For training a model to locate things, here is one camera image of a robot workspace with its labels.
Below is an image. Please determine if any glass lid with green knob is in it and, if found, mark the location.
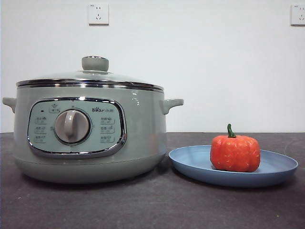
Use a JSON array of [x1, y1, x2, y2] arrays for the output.
[[16, 56, 164, 91]]

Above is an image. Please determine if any orange pumpkin with green stem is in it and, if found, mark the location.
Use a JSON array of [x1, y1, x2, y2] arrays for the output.
[[210, 123, 261, 172]]

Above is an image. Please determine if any blue round plate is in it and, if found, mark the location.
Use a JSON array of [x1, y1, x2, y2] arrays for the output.
[[168, 145, 299, 188]]

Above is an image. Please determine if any pale green electric steamer pot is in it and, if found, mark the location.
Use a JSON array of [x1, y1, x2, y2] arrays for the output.
[[2, 81, 184, 184]]

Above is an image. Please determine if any white wall socket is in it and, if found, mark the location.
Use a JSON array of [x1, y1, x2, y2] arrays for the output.
[[89, 3, 110, 26], [290, 4, 305, 26]]

